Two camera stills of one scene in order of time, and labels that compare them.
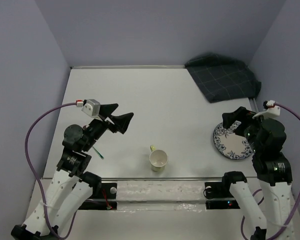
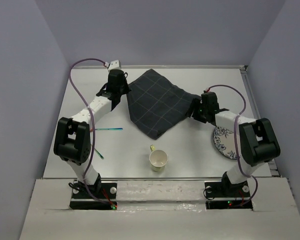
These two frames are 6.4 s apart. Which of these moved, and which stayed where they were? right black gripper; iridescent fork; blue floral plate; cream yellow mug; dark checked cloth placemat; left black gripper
Moved: right black gripper; left black gripper; dark checked cloth placemat
Stayed: iridescent fork; blue floral plate; cream yellow mug
